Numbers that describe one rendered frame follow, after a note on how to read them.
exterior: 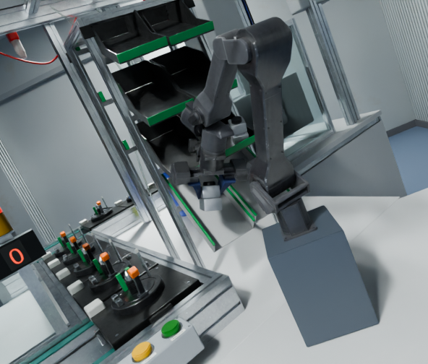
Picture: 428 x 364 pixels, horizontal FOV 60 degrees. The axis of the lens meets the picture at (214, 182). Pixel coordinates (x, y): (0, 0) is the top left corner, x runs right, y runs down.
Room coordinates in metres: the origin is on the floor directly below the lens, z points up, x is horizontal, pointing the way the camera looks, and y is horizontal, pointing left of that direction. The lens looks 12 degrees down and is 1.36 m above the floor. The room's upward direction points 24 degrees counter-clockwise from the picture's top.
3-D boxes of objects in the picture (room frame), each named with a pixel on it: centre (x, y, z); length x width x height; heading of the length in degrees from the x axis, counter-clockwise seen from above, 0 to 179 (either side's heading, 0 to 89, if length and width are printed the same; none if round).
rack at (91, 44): (1.17, 0.04, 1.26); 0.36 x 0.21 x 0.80; 119
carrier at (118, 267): (1.11, 0.42, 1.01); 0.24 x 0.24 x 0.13; 29
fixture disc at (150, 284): (0.88, 0.29, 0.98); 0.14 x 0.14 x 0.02
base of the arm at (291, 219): (0.66, -0.11, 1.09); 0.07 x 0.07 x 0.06; 82
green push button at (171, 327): (0.69, 0.20, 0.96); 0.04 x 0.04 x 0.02
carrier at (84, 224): (2.19, 0.70, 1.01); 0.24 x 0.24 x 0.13; 29
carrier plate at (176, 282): (0.88, 0.29, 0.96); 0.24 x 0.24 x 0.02; 29
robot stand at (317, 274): (0.66, -0.11, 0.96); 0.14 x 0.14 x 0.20; 82
